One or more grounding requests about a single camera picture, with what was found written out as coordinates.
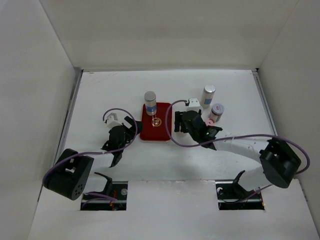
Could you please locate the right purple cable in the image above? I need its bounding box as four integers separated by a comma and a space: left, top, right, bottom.
165, 99, 311, 203

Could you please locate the tall bottle silver cap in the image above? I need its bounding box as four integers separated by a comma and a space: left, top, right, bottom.
200, 84, 216, 109

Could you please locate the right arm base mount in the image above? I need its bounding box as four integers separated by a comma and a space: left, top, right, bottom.
216, 183, 265, 211

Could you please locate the red lacquer tray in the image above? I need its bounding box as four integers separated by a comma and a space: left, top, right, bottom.
139, 102, 170, 142

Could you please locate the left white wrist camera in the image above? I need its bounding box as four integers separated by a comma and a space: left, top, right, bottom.
104, 112, 122, 129

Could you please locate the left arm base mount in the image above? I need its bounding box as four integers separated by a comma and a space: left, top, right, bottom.
80, 172, 129, 212

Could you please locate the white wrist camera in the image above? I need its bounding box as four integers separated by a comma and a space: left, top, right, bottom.
185, 98, 204, 115
104, 112, 122, 129

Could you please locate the yellow cap spice bottle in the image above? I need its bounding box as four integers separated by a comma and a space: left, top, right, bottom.
175, 131, 187, 139

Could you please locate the tall bottle grey cap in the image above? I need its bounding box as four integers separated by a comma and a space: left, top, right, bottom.
144, 91, 157, 116

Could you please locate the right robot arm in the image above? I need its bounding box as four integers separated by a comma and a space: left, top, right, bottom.
174, 110, 301, 198

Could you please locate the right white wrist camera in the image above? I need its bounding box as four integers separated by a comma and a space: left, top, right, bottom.
185, 98, 204, 115

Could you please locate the pink cap spice bottle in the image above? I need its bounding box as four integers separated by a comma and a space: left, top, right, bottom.
204, 118, 215, 127

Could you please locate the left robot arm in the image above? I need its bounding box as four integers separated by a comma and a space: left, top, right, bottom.
42, 113, 143, 201

